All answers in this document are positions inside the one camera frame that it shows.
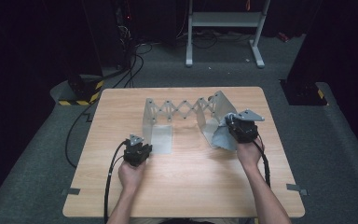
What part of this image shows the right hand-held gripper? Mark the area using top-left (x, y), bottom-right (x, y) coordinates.
top-left (227, 108), bottom-right (266, 144)

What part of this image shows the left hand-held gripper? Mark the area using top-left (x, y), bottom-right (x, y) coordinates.
top-left (123, 133), bottom-right (153, 167)

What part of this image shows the grey-blue textured cloth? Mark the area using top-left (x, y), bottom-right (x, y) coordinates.
top-left (211, 113), bottom-right (241, 152)

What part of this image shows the expandable metal book stand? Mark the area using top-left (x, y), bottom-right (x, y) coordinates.
top-left (142, 90), bottom-right (239, 155)

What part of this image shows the person's right hand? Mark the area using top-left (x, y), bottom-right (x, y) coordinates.
top-left (236, 139), bottom-right (265, 175)

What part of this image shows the person's left hand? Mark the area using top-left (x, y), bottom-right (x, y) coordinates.
top-left (117, 161), bottom-right (147, 195)

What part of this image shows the black base with yellow mark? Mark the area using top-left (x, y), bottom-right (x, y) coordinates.
top-left (279, 78), bottom-right (330, 106)

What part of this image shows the grey tape strip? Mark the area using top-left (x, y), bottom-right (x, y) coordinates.
top-left (285, 183), bottom-right (310, 197)
top-left (61, 187), bottom-right (81, 196)

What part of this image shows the black yellow striped stand base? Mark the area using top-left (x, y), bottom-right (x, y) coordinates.
top-left (57, 74), bottom-right (105, 106)

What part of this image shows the dark equipment rack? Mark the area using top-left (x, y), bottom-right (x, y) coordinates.
top-left (113, 0), bottom-right (138, 71)

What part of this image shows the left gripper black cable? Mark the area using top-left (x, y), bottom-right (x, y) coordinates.
top-left (103, 139), bottom-right (129, 224)

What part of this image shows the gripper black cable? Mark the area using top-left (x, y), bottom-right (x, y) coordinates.
top-left (253, 139), bottom-right (272, 189)
top-left (103, 139), bottom-right (129, 224)

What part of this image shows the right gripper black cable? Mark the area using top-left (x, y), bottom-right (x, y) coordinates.
top-left (253, 139), bottom-right (272, 189)

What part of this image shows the black floor cable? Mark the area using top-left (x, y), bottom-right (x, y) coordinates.
top-left (64, 43), bottom-right (153, 171)

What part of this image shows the black cable bundle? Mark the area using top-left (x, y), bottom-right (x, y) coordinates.
top-left (192, 29), bottom-right (253, 49)

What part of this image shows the white metal stand frame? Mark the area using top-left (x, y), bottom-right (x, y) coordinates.
top-left (185, 0), bottom-right (271, 69)

